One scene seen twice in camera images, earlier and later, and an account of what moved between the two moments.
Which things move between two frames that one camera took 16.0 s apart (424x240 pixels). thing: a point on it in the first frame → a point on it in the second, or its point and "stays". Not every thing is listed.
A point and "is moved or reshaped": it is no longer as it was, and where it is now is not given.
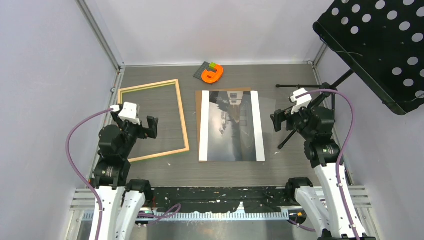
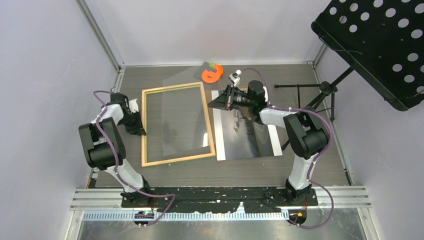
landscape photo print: (231, 126) is moved or reshaped
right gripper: (280, 115) → (225, 101)
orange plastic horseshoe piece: (210, 77) stays
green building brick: (212, 65) stays
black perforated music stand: (381, 42) stays
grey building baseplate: (205, 66) stays
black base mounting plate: (218, 199) stays
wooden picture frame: (120, 92) → (144, 163)
